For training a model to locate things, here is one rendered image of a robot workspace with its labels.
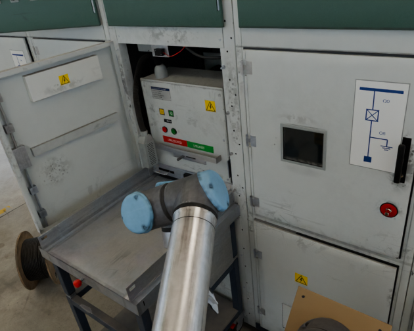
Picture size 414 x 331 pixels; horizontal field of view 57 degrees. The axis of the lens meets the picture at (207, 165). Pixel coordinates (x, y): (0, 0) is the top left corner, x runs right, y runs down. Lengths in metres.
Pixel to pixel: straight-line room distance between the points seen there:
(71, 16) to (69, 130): 0.53
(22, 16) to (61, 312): 1.76
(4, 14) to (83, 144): 0.75
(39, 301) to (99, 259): 1.29
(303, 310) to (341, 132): 0.59
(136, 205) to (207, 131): 1.00
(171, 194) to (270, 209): 0.96
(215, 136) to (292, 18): 0.67
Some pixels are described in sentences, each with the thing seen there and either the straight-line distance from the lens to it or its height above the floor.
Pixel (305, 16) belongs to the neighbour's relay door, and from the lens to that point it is 1.32.
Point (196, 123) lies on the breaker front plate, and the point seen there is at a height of 1.21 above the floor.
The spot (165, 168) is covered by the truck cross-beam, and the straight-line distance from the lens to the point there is 2.08.
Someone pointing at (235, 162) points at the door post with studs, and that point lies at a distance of 1.70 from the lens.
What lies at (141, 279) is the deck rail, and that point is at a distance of 1.47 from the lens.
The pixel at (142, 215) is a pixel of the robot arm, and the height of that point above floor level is 1.43.
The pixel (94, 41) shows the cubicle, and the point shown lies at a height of 1.58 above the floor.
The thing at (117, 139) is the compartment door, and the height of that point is 1.09.
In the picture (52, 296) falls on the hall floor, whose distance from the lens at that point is 2.92.
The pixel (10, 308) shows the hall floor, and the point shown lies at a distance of 2.99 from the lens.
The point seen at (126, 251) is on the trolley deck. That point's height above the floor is 0.85.
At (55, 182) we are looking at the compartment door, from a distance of 1.94.
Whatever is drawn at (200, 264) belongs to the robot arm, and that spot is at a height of 1.43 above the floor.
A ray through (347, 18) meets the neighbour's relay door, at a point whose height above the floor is 1.68.
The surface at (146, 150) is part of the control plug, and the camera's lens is 1.96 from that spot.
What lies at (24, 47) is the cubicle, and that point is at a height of 1.52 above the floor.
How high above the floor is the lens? 1.90
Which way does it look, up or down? 29 degrees down
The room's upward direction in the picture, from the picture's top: 7 degrees counter-clockwise
